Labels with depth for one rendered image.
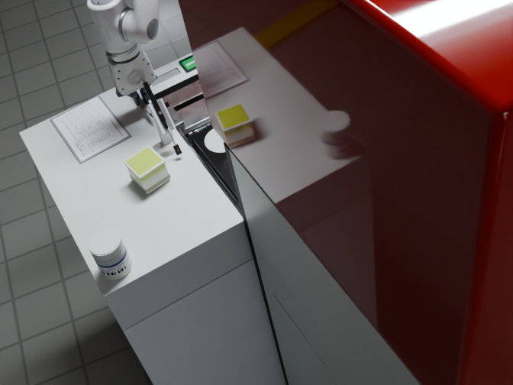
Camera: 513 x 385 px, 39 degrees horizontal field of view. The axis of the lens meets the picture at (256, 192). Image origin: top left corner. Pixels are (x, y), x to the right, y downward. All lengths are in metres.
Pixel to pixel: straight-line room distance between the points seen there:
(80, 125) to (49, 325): 1.07
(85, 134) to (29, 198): 1.36
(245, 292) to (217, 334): 0.15
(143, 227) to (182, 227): 0.09
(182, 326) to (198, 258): 0.23
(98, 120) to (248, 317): 0.65
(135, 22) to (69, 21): 2.49
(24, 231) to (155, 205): 1.50
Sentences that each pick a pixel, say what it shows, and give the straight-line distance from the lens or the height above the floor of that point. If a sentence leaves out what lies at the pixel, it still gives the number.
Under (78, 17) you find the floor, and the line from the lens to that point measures 4.20.
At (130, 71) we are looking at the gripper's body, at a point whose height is 1.12.
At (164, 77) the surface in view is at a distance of 2.06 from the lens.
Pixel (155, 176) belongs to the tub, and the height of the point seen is 1.01.
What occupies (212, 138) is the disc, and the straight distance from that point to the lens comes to 1.93.
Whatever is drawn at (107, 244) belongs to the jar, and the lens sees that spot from 1.56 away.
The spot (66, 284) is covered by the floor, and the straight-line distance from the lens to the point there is 2.93.
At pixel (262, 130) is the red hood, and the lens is 1.16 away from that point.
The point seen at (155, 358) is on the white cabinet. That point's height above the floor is 0.65.
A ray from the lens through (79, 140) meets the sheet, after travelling 1.94.
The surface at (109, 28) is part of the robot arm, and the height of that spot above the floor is 1.26.
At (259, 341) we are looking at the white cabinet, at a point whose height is 0.46.
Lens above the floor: 2.23
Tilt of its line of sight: 49 degrees down
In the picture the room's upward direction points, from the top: 13 degrees counter-clockwise
